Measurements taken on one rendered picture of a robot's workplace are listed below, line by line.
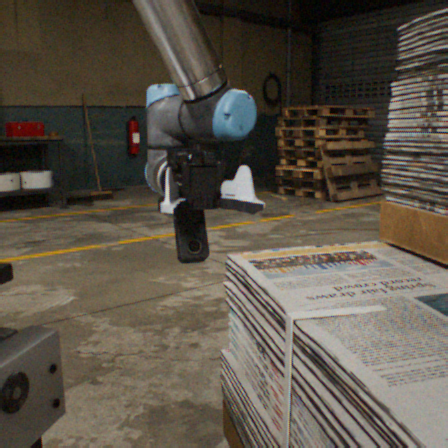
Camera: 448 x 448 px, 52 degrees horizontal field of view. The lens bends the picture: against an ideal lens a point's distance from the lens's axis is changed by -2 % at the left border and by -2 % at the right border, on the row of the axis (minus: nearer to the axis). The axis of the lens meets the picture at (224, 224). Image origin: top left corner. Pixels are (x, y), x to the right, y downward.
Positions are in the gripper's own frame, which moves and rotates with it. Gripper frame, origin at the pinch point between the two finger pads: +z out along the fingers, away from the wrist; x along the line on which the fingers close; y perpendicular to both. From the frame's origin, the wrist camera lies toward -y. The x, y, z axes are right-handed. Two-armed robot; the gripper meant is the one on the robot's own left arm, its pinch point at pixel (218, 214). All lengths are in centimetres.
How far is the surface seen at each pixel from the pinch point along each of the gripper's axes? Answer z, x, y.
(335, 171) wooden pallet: -505, 321, -45
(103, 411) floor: -98, -12, -86
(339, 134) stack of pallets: -554, 355, 4
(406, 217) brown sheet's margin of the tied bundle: 15.4, 15.1, 1.4
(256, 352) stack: 17.5, -1.8, -9.6
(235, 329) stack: 10.3, -1.3, -10.5
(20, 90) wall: -626, -79, 64
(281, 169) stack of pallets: -593, 281, -48
